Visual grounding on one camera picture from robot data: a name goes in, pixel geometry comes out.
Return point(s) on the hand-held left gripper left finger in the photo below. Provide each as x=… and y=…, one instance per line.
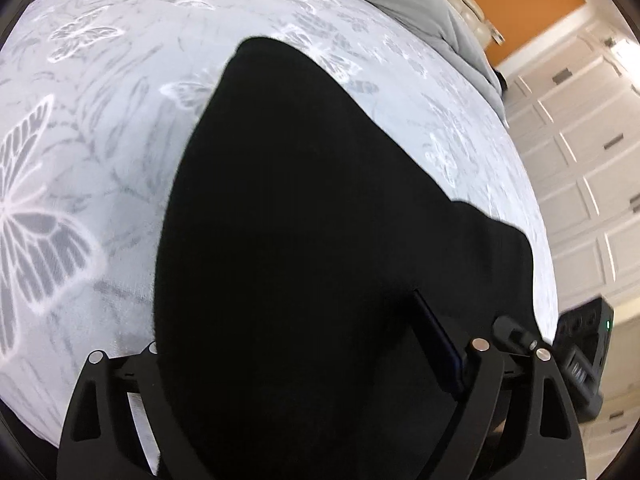
x=142, y=367

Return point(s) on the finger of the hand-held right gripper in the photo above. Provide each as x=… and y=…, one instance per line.
x=510, y=330

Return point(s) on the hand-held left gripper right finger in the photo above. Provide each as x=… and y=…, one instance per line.
x=440, y=345

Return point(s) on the black pants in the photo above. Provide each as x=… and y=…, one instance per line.
x=300, y=210

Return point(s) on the white panelled closet doors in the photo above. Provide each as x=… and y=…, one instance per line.
x=575, y=160

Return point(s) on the butterfly print bedspread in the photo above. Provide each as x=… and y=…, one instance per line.
x=100, y=110

